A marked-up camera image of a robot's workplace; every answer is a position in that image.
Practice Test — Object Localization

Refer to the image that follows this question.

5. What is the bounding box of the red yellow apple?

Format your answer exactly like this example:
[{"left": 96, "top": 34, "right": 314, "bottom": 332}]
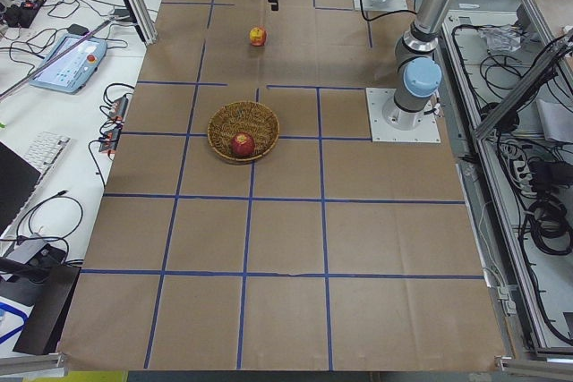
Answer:
[{"left": 249, "top": 26, "right": 267, "bottom": 47}]

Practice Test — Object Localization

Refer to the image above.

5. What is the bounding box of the woven wicker basket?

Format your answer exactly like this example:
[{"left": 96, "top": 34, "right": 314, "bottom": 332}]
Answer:
[{"left": 207, "top": 101, "right": 279, "bottom": 164}]

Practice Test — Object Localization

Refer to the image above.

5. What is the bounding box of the dark red apple in basket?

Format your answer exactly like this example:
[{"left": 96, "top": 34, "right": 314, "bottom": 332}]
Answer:
[{"left": 231, "top": 132, "right": 255, "bottom": 158}]

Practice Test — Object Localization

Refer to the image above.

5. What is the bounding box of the blue teach pendant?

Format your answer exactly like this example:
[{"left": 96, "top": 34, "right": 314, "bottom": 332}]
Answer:
[{"left": 30, "top": 33, "right": 107, "bottom": 94}]

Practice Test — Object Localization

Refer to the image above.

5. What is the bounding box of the white keyboard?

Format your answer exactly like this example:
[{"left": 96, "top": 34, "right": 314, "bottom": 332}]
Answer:
[{"left": 23, "top": 132, "right": 71, "bottom": 181}]

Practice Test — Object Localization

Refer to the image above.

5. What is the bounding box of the metal rod green tip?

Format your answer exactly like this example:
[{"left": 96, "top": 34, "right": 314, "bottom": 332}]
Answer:
[{"left": 1, "top": 15, "right": 117, "bottom": 100}]

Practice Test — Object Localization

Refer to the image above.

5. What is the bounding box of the black laptop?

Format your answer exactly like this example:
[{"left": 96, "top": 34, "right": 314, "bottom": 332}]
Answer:
[{"left": 0, "top": 143, "right": 40, "bottom": 233}]

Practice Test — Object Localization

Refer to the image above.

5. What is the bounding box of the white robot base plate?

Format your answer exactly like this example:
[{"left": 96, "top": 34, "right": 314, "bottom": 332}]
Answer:
[{"left": 365, "top": 88, "right": 441, "bottom": 144}]

